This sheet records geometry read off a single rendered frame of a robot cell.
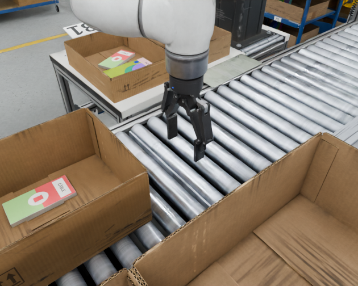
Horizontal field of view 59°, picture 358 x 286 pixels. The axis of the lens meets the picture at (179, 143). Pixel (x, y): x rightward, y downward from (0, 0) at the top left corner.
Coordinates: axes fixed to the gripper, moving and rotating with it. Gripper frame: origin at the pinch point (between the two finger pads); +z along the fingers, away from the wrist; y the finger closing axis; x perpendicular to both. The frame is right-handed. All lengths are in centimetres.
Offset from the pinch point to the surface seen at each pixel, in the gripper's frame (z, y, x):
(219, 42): 3, 42, -53
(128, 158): -4.0, 0.3, 16.5
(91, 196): 9.4, 6.7, 25.0
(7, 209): 8.2, 14.8, 42.7
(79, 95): 86, 169, -32
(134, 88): 7.7, 40.5, -9.6
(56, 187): 8.2, 13.9, 30.9
